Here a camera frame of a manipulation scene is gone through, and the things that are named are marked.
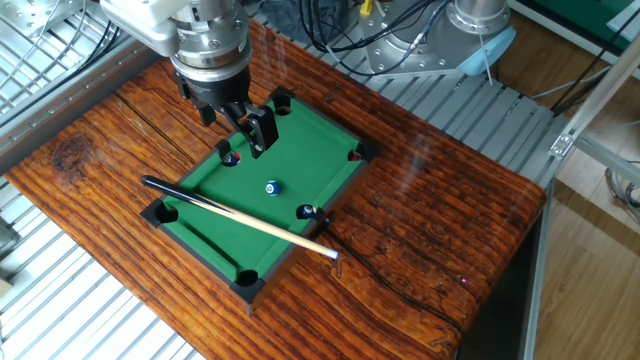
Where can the green mini pool table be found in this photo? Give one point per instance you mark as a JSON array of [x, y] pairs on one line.
[[300, 160]]

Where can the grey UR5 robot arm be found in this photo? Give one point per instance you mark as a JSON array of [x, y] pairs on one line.
[[440, 40]]

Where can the red and blue pool ball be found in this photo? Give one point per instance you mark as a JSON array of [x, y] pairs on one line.
[[231, 159]]

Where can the blue striped pool ball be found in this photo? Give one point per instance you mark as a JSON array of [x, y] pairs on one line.
[[272, 188]]

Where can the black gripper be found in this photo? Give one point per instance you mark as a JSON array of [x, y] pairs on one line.
[[215, 87]]

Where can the silver perforated mounting plate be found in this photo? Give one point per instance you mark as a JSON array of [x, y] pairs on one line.
[[30, 15]]

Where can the metal corner bracket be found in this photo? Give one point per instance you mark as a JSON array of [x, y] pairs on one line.
[[562, 145]]

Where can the aluminium frame strut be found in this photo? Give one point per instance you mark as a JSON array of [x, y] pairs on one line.
[[600, 90], [537, 270], [610, 156]]

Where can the black and wood pool cue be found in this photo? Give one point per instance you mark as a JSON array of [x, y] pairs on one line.
[[260, 226]]

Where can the yellow connector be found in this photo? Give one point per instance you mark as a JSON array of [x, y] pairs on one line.
[[366, 6]]

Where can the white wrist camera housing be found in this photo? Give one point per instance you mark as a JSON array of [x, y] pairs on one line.
[[145, 20]]

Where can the dark striped pool ball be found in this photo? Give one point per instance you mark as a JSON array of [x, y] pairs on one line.
[[306, 211]]

